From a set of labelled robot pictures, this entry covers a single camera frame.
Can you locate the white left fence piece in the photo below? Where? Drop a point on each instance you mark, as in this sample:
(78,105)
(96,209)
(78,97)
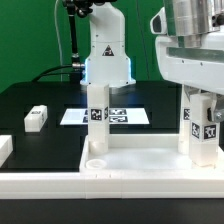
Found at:
(6,147)

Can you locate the fiducial marker sheet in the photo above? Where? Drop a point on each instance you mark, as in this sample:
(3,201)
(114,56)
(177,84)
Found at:
(130,116)

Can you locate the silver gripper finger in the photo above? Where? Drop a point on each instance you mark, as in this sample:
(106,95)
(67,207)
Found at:
(215,112)

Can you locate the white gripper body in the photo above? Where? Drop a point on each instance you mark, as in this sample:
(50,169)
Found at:
(190,43)

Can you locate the white desk top tray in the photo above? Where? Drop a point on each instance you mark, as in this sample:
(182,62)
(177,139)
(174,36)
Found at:
(142,152)

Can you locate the white front fence rail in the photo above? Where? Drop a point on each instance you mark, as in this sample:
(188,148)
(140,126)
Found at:
(120,185)

